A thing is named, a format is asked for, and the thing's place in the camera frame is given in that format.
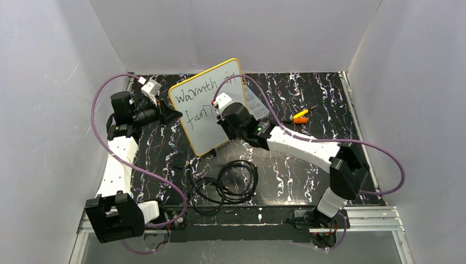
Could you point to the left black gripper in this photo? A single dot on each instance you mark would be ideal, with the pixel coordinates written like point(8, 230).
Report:
point(161, 113)

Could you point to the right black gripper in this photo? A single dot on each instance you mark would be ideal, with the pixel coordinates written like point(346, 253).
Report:
point(222, 120)

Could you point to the yellow framed whiteboard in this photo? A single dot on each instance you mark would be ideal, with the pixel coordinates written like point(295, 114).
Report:
point(193, 98)

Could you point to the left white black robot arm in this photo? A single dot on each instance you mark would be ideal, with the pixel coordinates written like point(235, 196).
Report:
point(113, 213)

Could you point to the clear plastic screw box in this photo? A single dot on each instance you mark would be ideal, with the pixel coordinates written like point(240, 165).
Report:
point(255, 106)

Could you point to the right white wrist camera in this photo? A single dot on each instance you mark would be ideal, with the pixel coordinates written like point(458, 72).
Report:
point(221, 102)

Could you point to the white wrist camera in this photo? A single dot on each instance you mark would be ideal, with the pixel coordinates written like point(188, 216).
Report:
point(150, 88)
point(221, 102)

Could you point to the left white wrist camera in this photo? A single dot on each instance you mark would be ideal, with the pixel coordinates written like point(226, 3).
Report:
point(150, 88)

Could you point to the orange handled screwdriver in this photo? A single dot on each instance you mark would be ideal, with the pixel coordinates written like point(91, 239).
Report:
point(299, 120)

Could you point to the yellow handled screwdriver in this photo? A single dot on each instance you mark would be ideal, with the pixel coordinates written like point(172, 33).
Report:
point(303, 112)

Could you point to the aluminium front rail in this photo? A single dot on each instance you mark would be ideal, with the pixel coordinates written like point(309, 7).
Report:
point(255, 234)

